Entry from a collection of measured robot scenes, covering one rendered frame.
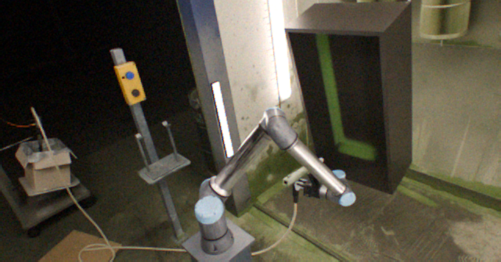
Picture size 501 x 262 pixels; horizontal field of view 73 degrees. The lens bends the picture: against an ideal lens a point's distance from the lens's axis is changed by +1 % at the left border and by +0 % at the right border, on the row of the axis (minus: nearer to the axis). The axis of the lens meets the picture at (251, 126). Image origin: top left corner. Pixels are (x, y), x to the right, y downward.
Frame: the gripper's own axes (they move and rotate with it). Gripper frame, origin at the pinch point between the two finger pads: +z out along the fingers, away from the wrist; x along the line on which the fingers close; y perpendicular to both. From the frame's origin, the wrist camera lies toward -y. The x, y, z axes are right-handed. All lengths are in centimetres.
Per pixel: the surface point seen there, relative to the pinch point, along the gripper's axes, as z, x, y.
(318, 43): 5, 36, -86
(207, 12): 62, -10, -108
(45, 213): 224, -79, 66
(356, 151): -14, 73, 0
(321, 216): 4, 50, 54
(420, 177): -53, 122, 31
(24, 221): 226, -95, 67
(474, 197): -94, 115, 34
